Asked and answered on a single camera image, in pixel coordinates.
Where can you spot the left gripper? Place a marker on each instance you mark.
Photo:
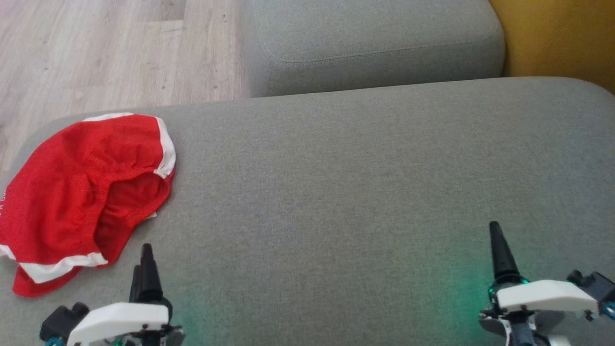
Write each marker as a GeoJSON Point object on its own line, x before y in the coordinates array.
{"type": "Point", "coordinates": [120, 319]}

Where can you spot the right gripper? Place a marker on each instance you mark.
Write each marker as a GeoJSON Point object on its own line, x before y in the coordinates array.
{"type": "Point", "coordinates": [543, 295]}

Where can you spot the red shorts white trim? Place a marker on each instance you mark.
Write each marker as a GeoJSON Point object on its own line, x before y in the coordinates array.
{"type": "Point", "coordinates": [57, 182]}

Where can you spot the grey fabric sofa seat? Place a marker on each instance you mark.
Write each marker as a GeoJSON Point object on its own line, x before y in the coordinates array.
{"type": "Point", "coordinates": [336, 192]}

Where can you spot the yellow fabric cushion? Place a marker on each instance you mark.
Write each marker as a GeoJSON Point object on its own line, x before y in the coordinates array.
{"type": "Point", "coordinates": [567, 38]}

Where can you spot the grey sofa cushion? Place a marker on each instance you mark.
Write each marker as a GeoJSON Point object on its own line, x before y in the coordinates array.
{"type": "Point", "coordinates": [365, 38]}

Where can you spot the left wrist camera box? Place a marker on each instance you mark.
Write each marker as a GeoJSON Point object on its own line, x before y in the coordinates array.
{"type": "Point", "coordinates": [62, 319]}

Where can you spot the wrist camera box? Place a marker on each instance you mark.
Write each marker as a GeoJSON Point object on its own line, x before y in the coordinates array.
{"type": "Point", "coordinates": [598, 286]}
{"type": "Point", "coordinates": [62, 319]}

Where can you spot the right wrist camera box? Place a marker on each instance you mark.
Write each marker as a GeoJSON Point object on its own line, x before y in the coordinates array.
{"type": "Point", "coordinates": [598, 286]}

